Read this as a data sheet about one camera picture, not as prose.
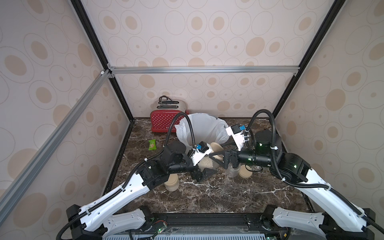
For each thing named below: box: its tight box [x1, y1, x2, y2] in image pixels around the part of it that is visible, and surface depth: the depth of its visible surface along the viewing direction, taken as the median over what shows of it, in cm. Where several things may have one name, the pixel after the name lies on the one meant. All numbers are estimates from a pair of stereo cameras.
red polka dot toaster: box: [150, 99, 187, 133], surface depth 108 cm
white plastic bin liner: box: [175, 113, 229, 151], surface depth 87 cm
